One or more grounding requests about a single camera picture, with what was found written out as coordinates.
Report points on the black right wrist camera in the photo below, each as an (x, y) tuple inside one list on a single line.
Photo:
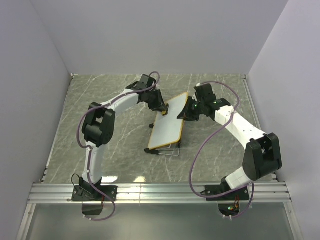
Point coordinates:
[(204, 93)]

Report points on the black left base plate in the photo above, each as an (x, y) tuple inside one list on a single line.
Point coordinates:
[(110, 193)]

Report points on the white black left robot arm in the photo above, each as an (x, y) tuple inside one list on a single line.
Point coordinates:
[(98, 130)]

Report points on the yellow-framed whiteboard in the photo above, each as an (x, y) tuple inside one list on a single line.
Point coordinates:
[(165, 138)]

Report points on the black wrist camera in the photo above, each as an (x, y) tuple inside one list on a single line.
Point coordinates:
[(204, 93), (145, 82)]

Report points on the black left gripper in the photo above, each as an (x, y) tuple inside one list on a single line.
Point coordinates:
[(160, 106)]

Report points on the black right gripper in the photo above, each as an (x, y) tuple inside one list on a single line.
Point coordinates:
[(185, 114)]

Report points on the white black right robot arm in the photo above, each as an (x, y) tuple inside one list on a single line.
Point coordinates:
[(262, 152)]

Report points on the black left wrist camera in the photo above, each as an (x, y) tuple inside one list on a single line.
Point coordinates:
[(145, 82)]

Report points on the aluminium mounting rail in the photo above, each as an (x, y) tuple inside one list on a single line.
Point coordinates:
[(154, 193)]

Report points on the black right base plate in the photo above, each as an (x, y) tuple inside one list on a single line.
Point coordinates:
[(241, 194)]

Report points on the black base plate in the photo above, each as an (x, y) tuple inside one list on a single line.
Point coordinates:
[(110, 193), (241, 194)]

